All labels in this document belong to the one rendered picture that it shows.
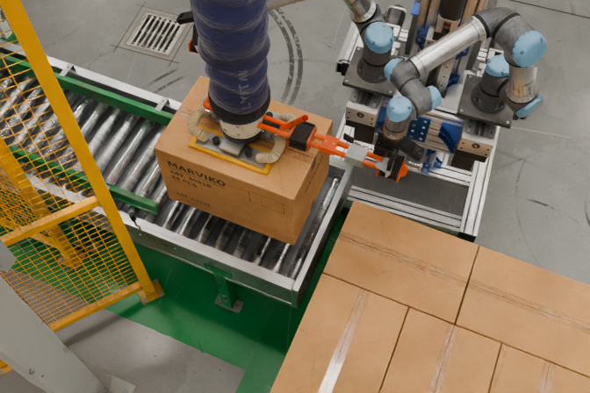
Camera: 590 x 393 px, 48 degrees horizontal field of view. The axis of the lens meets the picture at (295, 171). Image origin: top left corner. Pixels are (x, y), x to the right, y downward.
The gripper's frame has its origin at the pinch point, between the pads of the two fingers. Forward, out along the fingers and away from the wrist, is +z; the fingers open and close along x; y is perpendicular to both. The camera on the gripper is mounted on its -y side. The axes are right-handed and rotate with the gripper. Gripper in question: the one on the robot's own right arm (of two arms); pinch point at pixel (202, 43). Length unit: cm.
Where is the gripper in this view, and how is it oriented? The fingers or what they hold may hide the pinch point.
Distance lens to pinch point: 280.7
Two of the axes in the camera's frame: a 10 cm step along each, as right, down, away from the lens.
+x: 3.9, -7.8, 4.8
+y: 9.2, 3.4, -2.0
